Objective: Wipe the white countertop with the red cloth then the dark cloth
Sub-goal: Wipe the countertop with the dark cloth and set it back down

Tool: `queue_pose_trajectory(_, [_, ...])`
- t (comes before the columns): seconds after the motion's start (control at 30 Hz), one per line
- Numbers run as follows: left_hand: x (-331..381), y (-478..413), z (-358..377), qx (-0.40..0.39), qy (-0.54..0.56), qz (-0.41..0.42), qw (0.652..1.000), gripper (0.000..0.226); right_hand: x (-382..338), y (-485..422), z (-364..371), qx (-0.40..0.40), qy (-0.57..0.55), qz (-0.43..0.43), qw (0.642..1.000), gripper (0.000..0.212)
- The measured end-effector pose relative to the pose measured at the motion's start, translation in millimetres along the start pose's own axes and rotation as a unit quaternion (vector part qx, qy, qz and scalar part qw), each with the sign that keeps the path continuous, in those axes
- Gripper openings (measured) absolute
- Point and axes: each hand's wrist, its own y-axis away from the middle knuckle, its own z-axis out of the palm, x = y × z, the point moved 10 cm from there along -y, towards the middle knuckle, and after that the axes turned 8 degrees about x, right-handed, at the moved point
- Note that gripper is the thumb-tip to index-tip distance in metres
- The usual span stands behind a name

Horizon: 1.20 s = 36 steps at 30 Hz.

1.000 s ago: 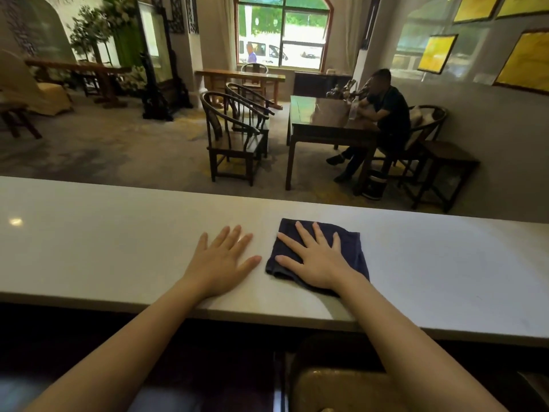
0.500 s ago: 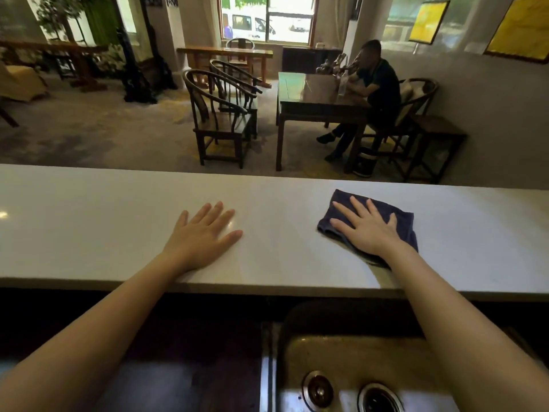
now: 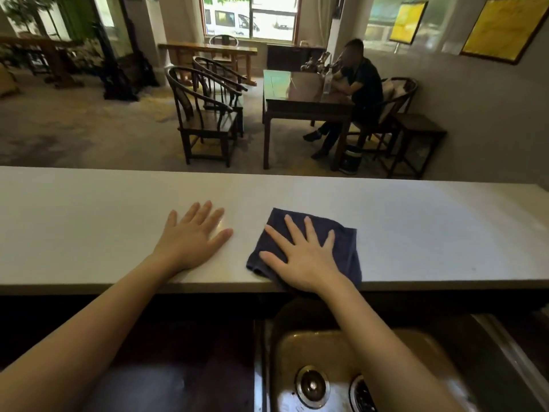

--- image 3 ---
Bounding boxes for round metal sink drain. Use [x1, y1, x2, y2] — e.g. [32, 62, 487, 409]
[349, 373, 379, 412]
[295, 365, 331, 410]

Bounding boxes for dark wooden round-back armchair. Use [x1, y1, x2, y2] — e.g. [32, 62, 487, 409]
[165, 66, 239, 168]
[208, 34, 240, 61]
[192, 56, 249, 138]

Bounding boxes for dark wooden side stool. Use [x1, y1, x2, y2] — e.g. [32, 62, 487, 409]
[381, 113, 448, 180]

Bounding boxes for person's left hand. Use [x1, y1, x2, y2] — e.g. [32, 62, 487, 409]
[152, 201, 234, 273]

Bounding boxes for stainless steel sink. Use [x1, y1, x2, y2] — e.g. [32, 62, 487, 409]
[253, 296, 549, 412]

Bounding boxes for white van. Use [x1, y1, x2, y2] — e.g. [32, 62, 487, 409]
[204, 9, 261, 37]

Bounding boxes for dark blue cleaning cloth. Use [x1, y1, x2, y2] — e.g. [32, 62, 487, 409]
[246, 207, 363, 293]

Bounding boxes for tea set ornaments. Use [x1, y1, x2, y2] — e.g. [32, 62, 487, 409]
[300, 51, 333, 74]

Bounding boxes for brown wooden bench table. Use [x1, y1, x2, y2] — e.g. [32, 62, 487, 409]
[0, 33, 85, 89]

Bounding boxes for dark wooden square table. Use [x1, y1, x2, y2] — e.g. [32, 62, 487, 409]
[262, 69, 357, 171]

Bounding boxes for wood framed window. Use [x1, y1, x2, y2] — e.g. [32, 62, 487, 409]
[199, 0, 302, 44]

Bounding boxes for large yellow framed board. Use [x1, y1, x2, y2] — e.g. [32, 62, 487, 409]
[459, 0, 549, 66]

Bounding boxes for dark waste bin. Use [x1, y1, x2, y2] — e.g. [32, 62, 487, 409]
[338, 144, 365, 176]

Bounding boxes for dark carved wooden stand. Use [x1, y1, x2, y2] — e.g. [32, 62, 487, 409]
[91, 0, 160, 102]

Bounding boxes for long light wooden table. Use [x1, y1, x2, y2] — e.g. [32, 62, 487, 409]
[157, 41, 258, 87]

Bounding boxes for green potted plant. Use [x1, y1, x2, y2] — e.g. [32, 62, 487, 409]
[2, 0, 54, 37]

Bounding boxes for small yellow framed board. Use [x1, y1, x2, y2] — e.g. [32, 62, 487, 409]
[389, 0, 429, 46]

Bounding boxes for dark low cabinet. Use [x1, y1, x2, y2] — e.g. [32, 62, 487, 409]
[266, 43, 327, 73]

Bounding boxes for dark wooden cushioned armchair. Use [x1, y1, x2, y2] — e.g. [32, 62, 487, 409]
[360, 76, 419, 161]

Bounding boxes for person's left forearm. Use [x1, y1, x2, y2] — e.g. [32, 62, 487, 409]
[0, 252, 186, 412]

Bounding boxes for person's right forearm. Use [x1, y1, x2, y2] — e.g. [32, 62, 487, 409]
[317, 270, 469, 412]

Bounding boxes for person's right hand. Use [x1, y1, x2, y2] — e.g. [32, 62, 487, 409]
[258, 215, 346, 295]

